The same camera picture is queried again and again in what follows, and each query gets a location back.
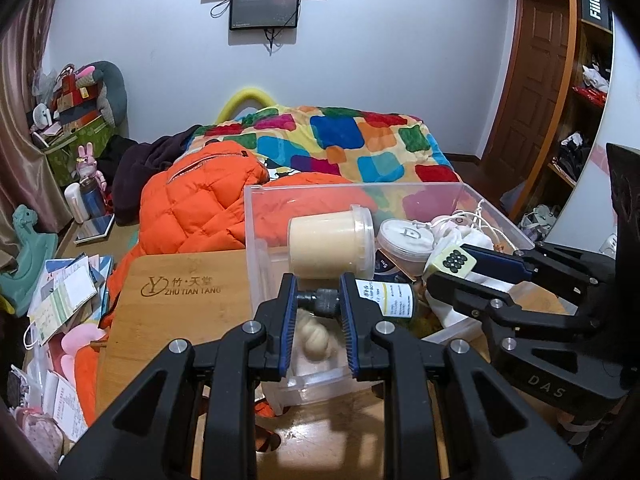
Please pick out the brown pink curtain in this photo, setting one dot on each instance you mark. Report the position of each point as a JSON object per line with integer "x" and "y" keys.
{"x": 25, "y": 135}

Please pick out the red packet on shelf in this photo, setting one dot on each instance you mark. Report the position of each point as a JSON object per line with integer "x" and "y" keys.
{"x": 590, "y": 95}

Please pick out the clear plastic storage bin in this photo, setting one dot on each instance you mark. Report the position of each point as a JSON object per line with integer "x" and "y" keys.
{"x": 320, "y": 385}

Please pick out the pink patterned box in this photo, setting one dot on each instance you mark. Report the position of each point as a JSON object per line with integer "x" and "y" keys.
{"x": 37, "y": 432}

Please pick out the grey plastic bag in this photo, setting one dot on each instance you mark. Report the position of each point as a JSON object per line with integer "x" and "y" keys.
{"x": 512, "y": 197}

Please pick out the white lidded translucent jar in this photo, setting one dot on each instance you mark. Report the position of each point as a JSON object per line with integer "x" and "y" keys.
{"x": 405, "y": 240}

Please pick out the orange quilted jacket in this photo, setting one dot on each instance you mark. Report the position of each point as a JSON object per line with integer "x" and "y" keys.
{"x": 200, "y": 200}

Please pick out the blue bottle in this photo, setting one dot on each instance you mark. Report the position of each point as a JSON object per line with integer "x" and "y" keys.
{"x": 95, "y": 202}

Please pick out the small white fan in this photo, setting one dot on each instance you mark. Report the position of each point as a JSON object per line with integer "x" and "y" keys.
{"x": 41, "y": 116}

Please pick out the pile of papers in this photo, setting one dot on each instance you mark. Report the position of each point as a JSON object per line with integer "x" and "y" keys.
{"x": 65, "y": 295}

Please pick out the cream knot-shaped toy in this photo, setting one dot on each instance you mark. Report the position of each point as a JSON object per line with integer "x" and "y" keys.
{"x": 312, "y": 335}

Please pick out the white shoes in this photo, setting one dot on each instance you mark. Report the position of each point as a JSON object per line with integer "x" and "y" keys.
{"x": 539, "y": 217}

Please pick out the wooden bookshelf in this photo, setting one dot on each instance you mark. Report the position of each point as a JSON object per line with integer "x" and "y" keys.
{"x": 560, "y": 175}

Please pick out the white bottle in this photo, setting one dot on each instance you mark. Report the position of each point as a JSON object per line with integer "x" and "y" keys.
{"x": 76, "y": 202}

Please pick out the black clothes on shelf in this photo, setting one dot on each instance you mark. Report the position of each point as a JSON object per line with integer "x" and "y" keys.
{"x": 575, "y": 155}

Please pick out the dark maroon cloth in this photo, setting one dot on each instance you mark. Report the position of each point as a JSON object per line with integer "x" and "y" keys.
{"x": 145, "y": 170}

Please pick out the green dinosaur toy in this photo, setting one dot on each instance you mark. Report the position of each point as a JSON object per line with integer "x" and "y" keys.
{"x": 27, "y": 260}

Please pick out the tablet with dark screen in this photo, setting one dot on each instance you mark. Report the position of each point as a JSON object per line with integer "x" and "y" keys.
{"x": 95, "y": 229}

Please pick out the colourful checked blanket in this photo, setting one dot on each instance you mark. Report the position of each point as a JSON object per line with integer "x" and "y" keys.
{"x": 340, "y": 135}

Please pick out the pale green dotted tile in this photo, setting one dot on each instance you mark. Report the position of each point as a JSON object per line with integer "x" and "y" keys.
{"x": 450, "y": 260}

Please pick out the grey round cushion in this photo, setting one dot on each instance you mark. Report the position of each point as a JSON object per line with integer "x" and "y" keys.
{"x": 114, "y": 90}

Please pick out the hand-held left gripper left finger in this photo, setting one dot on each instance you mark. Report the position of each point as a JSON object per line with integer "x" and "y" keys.
{"x": 287, "y": 330}

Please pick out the red patchwork bag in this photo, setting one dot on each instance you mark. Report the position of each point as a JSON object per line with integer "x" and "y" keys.
{"x": 72, "y": 92}

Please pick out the brown wooden door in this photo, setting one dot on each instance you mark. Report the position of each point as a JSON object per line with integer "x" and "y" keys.
{"x": 530, "y": 85}

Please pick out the pink bunny toy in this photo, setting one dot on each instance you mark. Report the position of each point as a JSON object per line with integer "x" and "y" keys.
{"x": 89, "y": 165}

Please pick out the green storage box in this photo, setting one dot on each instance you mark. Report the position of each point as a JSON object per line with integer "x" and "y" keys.
{"x": 75, "y": 155}

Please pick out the clear jar of cream paste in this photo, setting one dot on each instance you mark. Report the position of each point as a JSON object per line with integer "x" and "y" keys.
{"x": 325, "y": 240}

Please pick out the black white patterned cloth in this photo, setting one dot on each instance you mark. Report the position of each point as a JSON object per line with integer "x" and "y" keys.
{"x": 270, "y": 167}

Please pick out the small black wall monitor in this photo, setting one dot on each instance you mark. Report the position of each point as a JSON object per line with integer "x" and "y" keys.
{"x": 265, "y": 7}

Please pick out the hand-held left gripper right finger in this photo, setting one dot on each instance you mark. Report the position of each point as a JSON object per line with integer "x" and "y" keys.
{"x": 350, "y": 330}

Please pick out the yellow foam tube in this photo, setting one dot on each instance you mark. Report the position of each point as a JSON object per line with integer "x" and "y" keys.
{"x": 245, "y": 95}

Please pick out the small dark labelled bottle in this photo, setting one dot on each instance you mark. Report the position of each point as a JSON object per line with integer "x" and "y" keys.
{"x": 395, "y": 300}

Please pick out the white cloth on shelf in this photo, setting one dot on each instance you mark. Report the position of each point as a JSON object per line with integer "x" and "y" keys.
{"x": 596, "y": 79}

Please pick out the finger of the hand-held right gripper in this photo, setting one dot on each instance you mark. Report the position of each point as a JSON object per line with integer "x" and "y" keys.
{"x": 460, "y": 292}
{"x": 482, "y": 257}

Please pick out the black box with white print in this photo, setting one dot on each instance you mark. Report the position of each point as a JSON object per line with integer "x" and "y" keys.
{"x": 596, "y": 7}

